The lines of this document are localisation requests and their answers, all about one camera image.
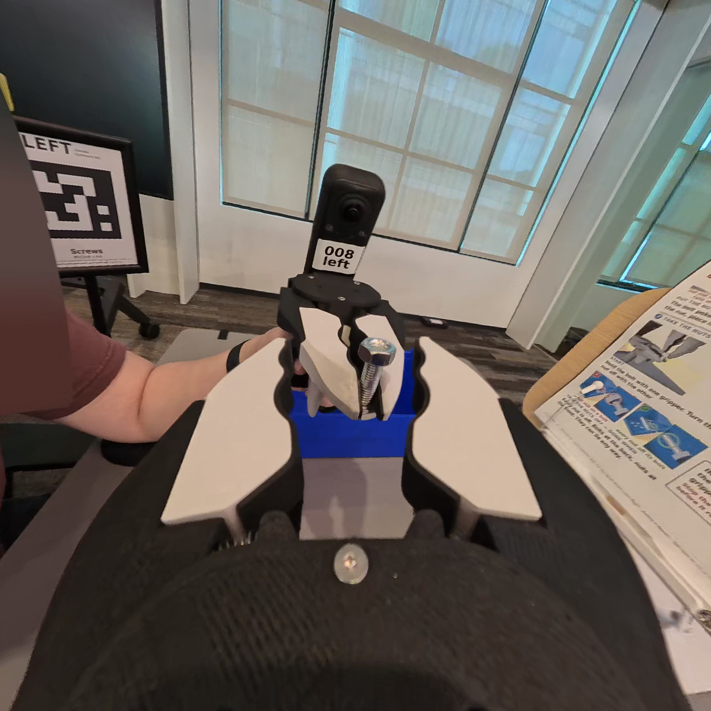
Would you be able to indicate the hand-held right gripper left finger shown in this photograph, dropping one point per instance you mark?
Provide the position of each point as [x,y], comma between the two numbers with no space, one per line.
[233,444]

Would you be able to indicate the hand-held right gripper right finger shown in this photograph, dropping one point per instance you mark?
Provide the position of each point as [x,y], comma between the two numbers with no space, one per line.
[472,444]

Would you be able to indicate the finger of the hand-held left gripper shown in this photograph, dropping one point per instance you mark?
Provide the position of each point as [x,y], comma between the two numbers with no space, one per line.
[327,361]
[393,377]

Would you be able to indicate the blue plastic tray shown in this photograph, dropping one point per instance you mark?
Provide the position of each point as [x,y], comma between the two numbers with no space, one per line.
[350,439]

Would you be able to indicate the person's left forearm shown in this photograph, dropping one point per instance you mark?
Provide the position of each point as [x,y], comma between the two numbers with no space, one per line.
[166,394]

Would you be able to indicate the person's left hand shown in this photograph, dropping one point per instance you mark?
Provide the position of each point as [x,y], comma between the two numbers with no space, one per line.
[269,341]

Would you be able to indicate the black floor box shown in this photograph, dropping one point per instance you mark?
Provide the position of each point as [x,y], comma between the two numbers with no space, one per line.
[433,322]

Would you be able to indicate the black wristband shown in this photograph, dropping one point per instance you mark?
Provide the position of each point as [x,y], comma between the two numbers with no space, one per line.
[237,355]

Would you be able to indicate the large paned window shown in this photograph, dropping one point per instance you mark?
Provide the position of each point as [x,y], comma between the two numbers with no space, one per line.
[389,111]

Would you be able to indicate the framed code sign on legs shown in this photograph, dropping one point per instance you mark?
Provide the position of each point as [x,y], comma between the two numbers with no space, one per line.
[83,200]

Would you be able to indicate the tall teal-tinted window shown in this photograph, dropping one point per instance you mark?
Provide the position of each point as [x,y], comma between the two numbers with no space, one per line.
[677,222]

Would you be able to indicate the large dark wall screen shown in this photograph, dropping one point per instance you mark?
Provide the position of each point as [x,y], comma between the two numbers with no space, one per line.
[83,55]

